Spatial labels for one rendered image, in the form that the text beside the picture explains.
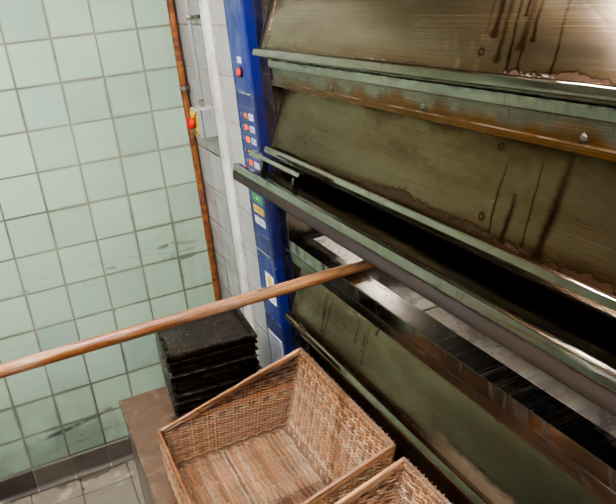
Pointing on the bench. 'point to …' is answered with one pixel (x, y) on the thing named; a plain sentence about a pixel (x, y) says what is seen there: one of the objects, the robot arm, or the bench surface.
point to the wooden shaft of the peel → (163, 323)
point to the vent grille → (275, 346)
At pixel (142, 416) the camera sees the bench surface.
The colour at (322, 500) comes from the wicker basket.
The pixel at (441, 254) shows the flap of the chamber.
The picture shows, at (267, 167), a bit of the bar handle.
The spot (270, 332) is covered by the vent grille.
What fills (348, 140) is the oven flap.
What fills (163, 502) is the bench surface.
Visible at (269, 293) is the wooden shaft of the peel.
